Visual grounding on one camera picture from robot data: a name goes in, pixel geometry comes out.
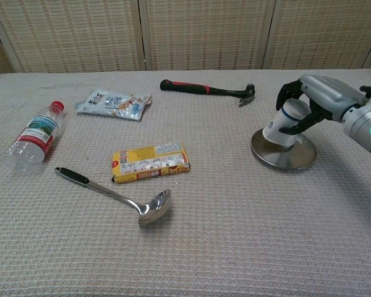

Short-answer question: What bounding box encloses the round metal plate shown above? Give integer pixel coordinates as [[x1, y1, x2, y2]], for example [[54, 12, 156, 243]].
[[250, 128, 317, 170]]

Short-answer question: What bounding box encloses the beige waffle weave tablecloth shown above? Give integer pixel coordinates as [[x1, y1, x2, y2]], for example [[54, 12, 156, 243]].
[[0, 69, 371, 297]]

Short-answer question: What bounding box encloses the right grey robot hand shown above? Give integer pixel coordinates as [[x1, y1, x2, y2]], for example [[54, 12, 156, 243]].
[[276, 74, 370, 136]]

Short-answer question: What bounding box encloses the yellow cardboard box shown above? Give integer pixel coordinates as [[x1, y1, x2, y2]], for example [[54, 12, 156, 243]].
[[111, 142, 192, 184]]

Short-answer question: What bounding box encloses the clear water bottle red cap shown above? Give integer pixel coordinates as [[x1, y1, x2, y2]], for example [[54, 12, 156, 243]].
[[4, 100, 66, 174]]

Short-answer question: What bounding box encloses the white blue snack bag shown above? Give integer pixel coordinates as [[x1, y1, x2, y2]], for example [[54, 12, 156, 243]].
[[75, 89, 153, 122]]

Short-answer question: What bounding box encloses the white paper cup blue band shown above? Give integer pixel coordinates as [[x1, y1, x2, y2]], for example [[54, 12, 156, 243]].
[[262, 98, 312, 148]]

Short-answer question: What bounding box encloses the black red claw hammer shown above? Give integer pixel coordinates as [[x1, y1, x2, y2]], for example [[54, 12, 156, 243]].
[[160, 79, 255, 108]]

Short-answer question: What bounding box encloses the steel ladle black handle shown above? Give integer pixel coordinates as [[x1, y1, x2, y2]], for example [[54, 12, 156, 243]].
[[54, 166, 172, 226]]

